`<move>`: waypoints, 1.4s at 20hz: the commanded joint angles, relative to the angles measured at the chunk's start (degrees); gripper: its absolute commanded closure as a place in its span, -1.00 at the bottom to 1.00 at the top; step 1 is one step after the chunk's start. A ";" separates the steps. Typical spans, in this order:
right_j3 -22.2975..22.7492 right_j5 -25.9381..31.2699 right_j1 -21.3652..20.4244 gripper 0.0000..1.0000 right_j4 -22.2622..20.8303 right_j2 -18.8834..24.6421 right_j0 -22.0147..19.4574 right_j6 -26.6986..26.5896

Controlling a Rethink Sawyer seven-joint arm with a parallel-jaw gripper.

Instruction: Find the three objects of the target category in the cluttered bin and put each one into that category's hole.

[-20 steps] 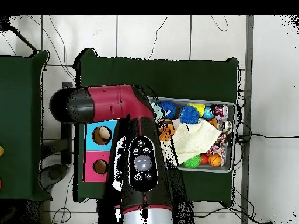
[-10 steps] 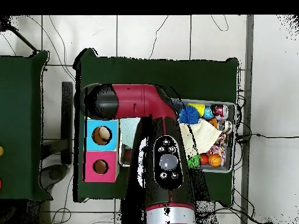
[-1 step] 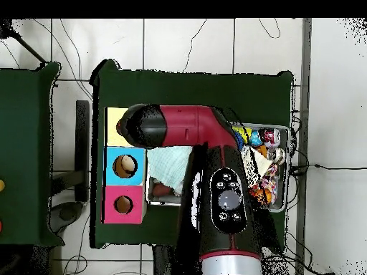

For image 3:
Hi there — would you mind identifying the wooden three-hole box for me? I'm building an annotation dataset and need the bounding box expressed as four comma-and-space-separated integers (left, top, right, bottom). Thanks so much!
101, 107, 147, 225

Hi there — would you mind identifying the shallow mesh bin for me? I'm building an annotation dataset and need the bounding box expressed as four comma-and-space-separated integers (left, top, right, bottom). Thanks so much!
145, 122, 290, 213

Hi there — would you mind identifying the black upright bar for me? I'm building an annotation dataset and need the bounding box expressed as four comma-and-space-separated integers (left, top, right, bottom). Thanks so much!
75, 100, 90, 201

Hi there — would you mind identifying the mint green waffle cloth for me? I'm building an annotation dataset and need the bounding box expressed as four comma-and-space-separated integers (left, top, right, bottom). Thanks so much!
146, 145, 193, 196

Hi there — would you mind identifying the dark green table cloth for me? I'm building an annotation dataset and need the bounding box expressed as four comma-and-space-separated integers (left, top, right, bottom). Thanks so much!
90, 59, 295, 254

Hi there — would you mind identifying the dark green side table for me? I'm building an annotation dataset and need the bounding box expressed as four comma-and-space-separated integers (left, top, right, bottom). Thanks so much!
0, 62, 65, 248

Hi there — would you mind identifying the yellow foam wedge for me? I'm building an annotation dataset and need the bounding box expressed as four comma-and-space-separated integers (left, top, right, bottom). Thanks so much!
233, 126, 253, 144

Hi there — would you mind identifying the cream waffle cloth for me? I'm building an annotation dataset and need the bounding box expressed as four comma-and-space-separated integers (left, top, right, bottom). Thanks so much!
242, 145, 273, 187

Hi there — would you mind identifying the crushed soda can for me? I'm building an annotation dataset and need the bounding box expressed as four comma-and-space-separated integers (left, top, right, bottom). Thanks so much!
257, 127, 282, 148

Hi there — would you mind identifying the orange toy basketball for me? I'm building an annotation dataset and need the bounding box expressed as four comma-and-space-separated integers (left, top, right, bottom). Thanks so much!
252, 187, 272, 205

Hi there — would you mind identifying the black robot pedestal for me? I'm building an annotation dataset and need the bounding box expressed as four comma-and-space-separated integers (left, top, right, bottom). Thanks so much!
151, 244, 178, 275

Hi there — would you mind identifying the black floor cable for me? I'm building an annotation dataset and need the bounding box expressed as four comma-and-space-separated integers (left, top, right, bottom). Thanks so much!
289, 163, 367, 176

